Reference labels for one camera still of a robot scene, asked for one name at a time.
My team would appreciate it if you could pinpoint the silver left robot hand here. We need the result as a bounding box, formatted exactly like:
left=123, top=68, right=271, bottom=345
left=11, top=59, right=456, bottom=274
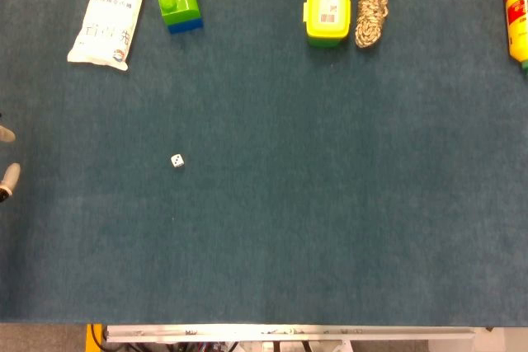
left=0, top=124, right=21, bottom=204

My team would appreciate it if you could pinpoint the white printed snack bag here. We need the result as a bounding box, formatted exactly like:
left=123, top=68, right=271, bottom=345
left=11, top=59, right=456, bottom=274
left=67, top=0, right=153, bottom=72

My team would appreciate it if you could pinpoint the blue toy building block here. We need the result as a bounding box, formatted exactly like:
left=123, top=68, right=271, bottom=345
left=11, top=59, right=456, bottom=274
left=167, top=17, right=205, bottom=35

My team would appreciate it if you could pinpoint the blue felt table mat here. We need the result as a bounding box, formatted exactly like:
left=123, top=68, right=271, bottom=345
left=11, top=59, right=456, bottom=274
left=0, top=0, right=528, bottom=327

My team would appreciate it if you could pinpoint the lime green lidded container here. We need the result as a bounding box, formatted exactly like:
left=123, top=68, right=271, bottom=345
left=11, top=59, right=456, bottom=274
left=302, top=0, right=352, bottom=48

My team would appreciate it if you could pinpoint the yellow bottle with green cap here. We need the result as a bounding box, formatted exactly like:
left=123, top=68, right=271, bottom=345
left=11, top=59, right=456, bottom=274
left=500, top=0, right=528, bottom=75

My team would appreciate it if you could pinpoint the yellow frame post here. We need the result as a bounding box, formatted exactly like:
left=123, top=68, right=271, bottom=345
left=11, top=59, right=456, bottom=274
left=85, top=323, right=104, bottom=352

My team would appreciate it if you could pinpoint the black cable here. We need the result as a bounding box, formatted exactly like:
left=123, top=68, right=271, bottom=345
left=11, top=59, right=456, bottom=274
left=91, top=324, right=109, bottom=350

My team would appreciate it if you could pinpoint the aluminium table edge rail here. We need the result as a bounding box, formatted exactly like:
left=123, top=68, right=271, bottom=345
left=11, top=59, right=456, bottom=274
left=101, top=324, right=476, bottom=345

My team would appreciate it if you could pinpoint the beige speckled rope bundle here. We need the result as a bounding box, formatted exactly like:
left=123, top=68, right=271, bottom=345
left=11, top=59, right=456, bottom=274
left=354, top=0, right=397, bottom=49

